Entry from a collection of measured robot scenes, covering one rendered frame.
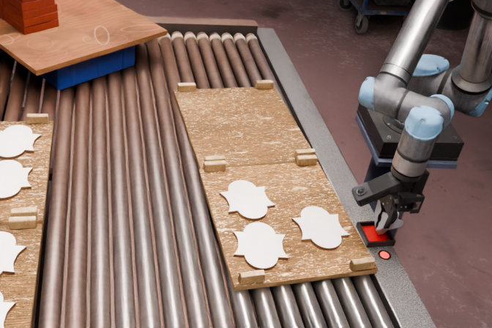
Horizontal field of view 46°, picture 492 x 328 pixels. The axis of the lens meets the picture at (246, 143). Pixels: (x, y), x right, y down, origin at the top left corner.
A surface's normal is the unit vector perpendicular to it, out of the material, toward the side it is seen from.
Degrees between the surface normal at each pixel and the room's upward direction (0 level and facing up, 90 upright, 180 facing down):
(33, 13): 90
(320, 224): 0
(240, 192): 0
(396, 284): 0
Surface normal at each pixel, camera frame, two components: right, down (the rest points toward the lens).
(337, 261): 0.13, -0.80
